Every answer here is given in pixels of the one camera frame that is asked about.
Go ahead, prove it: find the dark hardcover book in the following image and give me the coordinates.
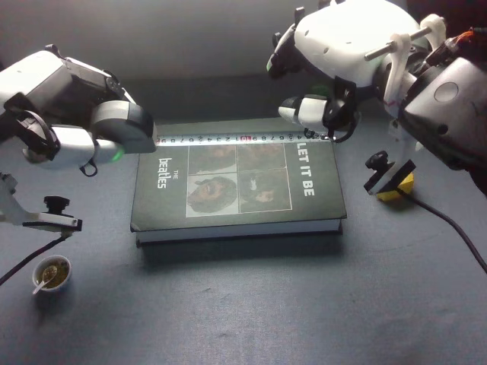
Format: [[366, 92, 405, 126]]
[[129, 117, 348, 249]]

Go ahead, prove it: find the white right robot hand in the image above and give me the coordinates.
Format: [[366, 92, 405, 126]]
[[266, 0, 422, 144]]

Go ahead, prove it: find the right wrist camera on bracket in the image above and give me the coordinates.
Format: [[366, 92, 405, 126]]
[[364, 150, 416, 197]]

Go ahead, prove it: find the yellow swirl cake toy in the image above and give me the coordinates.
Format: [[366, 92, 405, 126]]
[[376, 173, 415, 202]]

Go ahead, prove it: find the toy soup bowl with spoon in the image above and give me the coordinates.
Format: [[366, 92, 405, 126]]
[[31, 253, 73, 297]]

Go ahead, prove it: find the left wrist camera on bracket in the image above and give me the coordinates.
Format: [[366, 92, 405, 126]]
[[0, 173, 84, 233]]

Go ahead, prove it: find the black right camera cable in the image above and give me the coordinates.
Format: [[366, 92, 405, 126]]
[[403, 189, 487, 275]]

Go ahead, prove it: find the black camera cable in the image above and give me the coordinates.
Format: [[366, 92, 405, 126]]
[[0, 230, 73, 287], [403, 189, 487, 275]]

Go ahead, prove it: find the grey tape measure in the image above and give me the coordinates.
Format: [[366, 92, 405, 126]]
[[90, 100, 338, 155]]

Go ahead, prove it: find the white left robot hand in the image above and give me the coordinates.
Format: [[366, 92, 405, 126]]
[[0, 44, 138, 178]]

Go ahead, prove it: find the black left camera cable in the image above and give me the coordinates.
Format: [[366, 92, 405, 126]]
[[0, 230, 73, 287]]

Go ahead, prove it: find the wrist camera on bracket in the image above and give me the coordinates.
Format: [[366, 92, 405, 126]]
[[364, 150, 416, 197], [0, 173, 84, 233]]

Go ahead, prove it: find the grey table cloth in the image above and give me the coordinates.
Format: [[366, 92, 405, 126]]
[[0, 71, 487, 365]]

